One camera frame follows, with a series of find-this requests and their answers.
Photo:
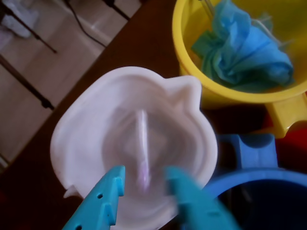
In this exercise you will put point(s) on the red plastic mug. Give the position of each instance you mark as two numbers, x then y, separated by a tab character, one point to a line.
292	148

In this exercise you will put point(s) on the clear needle cap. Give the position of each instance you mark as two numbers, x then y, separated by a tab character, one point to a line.
144	148

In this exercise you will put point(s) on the blue plastic mug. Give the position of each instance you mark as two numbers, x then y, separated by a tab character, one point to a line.
256	153

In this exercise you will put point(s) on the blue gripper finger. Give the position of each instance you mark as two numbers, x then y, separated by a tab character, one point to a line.
96	208
196	206

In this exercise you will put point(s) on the black tripod leg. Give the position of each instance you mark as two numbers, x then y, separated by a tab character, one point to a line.
28	30

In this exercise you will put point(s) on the blue crumpled cloth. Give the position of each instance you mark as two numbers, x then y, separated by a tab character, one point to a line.
247	52

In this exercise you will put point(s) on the black stand leg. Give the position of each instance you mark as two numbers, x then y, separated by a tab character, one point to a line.
117	9

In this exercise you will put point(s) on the white plastic mug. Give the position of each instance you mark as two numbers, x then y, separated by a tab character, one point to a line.
96	115

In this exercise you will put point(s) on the yellow plastic mug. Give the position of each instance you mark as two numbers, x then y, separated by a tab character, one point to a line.
239	95

